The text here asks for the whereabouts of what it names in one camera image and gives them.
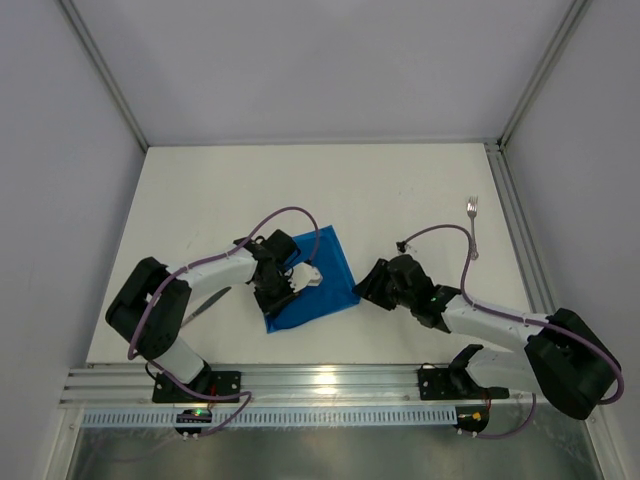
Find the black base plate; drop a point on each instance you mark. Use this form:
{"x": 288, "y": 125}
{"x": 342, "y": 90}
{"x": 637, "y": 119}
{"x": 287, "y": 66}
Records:
{"x": 208, "y": 383}
{"x": 452, "y": 383}

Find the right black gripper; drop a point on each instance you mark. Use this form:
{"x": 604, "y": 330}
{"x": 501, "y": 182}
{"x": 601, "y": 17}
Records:
{"x": 379, "y": 282}

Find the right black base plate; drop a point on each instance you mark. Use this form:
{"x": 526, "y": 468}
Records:
{"x": 452, "y": 383}

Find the right side aluminium rail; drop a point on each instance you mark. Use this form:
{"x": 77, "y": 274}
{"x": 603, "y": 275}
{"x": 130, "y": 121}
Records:
{"x": 537, "y": 286}

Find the right aluminium frame post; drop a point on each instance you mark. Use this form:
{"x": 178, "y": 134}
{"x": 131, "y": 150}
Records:
{"x": 544, "y": 67}

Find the left aluminium frame post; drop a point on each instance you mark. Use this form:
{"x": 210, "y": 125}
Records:
{"x": 88, "y": 44}

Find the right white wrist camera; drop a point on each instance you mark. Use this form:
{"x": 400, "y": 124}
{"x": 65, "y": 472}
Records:
{"x": 404, "y": 247}

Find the controller board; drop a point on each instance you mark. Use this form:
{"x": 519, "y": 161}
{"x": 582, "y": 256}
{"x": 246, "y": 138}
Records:
{"x": 192, "y": 422}
{"x": 471, "y": 419}

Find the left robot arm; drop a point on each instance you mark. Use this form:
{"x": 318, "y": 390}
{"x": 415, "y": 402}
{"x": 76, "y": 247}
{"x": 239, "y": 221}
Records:
{"x": 151, "y": 307}

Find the silver fork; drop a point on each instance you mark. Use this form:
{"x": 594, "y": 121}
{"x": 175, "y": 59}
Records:
{"x": 472, "y": 211}

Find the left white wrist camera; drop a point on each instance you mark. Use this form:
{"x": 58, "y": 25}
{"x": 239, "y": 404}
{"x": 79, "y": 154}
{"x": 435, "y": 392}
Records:
{"x": 304, "y": 275}

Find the slotted grey cable duct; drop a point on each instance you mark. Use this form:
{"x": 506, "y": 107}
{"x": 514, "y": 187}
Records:
{"x": 271, "y": 416}

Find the right controller board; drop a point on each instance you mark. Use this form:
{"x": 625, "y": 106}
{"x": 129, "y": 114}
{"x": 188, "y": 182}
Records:
{"x": 471, "y": 419}

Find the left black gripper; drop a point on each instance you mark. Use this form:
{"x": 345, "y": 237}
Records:
{"x": 275, "y": 298}

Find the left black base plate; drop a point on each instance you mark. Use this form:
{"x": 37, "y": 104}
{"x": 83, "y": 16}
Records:
{"x": 208, "y": 383}

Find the aluminium front rail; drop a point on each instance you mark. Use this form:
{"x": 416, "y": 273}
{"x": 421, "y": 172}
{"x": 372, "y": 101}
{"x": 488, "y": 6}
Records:
{"x": 120, "y": 385}

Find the aluminium frame post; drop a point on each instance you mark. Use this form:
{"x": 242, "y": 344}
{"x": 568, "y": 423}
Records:
{"x": 544, "y": 67}
{"x": 88, "y": 44}

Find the blue cloth napkin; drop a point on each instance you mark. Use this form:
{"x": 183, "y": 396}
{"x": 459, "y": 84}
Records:
{"x": 334, "y": 293}

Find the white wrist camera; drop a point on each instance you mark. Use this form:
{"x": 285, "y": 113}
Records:
{"x": 304, "y": 275}
{"x": 404, "y": 247}

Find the silver table knife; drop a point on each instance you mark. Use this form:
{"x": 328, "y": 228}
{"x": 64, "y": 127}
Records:
{"x": 206, "y": 305}

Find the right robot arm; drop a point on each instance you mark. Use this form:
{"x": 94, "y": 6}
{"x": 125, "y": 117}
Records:
{"x": 557, "y": 356}

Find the aluminium rail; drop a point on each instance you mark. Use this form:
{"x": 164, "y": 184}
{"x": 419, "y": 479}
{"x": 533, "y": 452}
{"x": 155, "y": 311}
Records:
{"x": 537, "y": 286}
{"x": 120, "y": 385}

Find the left controller board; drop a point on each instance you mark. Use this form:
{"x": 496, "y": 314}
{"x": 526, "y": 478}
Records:
{"x": 192, "y": 422}

